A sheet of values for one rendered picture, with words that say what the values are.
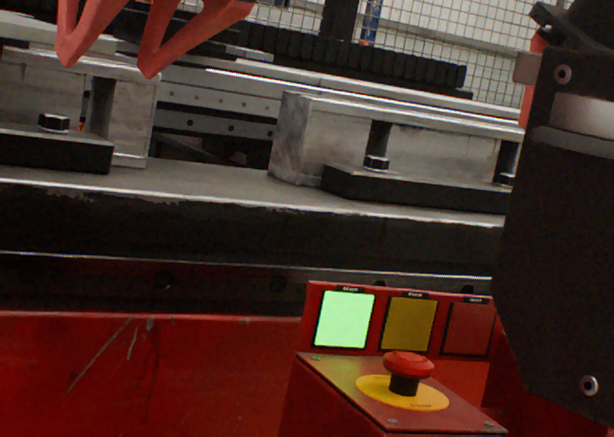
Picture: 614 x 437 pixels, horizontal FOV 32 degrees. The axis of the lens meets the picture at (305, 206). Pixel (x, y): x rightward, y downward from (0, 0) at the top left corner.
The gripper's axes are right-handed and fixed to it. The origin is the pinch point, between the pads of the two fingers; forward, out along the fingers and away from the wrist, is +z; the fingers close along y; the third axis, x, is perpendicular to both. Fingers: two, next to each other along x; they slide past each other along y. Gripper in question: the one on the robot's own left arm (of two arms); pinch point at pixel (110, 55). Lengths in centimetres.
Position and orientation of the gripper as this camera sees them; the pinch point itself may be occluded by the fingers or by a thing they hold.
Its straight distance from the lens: 61.7
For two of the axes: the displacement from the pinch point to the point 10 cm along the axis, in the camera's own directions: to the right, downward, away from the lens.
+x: 5.3, 6.5, -5.4
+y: -7.0, -0.3, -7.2
